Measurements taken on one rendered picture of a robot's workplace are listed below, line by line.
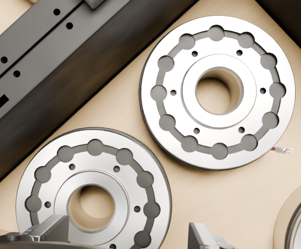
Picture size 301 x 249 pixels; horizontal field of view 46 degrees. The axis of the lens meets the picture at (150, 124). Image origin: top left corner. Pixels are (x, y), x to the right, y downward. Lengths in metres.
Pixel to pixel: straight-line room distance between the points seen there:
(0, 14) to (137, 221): 0.18
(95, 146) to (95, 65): 0.06
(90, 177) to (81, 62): 0.08
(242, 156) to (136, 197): 0.07
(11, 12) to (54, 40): 0.13
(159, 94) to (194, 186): 0.08
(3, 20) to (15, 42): 0.12
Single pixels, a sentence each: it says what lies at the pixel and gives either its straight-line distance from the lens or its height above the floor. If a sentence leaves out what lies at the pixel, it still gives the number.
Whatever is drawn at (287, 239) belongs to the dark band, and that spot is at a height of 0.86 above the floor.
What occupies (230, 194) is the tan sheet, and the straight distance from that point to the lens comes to 0.27.
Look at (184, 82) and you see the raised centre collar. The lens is 0.23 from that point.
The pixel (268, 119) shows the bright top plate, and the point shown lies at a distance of 0.25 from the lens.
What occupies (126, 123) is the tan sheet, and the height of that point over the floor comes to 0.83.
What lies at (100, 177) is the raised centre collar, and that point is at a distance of 0.23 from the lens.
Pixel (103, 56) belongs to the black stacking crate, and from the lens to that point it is 0.21.
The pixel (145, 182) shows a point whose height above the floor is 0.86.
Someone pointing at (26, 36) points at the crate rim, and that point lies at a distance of 0.18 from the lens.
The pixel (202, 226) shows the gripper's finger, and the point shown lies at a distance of 0.16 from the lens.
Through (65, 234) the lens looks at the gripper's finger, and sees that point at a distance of 0.17.
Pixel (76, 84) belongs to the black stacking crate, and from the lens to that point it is 0.22.
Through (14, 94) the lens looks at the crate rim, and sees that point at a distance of 0.18.
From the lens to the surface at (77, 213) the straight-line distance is 0.26.
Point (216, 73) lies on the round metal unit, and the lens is 0.25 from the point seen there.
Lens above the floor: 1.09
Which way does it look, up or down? 88 degrees down
